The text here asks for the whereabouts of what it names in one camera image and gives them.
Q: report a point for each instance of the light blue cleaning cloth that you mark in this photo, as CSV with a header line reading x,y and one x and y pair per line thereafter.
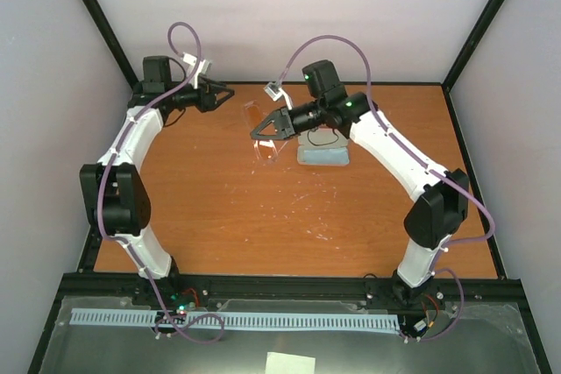
x,y
325,157

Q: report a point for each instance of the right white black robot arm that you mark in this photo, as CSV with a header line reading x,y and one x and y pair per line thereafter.
x,y
438,195

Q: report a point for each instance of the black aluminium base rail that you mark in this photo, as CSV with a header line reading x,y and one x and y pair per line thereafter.
x,y
375,292

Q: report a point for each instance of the light blue slotted cable duct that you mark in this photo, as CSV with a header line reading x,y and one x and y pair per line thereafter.
x,y
238,321

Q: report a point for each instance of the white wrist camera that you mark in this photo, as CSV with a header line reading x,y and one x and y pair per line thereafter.
x,y
197,67
276,92

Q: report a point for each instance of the pale yellow paper note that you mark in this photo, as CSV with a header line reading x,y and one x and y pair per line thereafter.
x,y
281,363

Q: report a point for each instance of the left black frame post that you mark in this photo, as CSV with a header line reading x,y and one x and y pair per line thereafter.
x,y
110,39

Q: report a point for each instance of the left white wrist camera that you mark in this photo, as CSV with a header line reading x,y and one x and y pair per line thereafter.
x,y
197,67

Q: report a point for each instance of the black frame post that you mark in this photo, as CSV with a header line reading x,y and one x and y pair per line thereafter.
x,y
110,39
477,33

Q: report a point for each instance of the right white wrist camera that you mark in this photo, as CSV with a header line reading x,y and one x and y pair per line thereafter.
x,y
276,92

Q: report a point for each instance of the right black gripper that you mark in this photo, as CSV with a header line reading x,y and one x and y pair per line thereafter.
x,y
282,125

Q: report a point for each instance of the pink glasses case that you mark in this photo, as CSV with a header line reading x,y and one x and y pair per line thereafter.
x,y
321,138

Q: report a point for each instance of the transparent red sunglasses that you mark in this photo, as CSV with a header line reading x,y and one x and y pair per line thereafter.
x,y
266,151

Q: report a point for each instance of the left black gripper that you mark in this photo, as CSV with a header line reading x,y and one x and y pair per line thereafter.
x,y
208,99

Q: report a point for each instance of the right black frame post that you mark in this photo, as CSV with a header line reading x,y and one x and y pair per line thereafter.
x,y
477,33

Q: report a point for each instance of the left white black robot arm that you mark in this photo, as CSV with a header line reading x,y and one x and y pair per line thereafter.
x,y
115,197

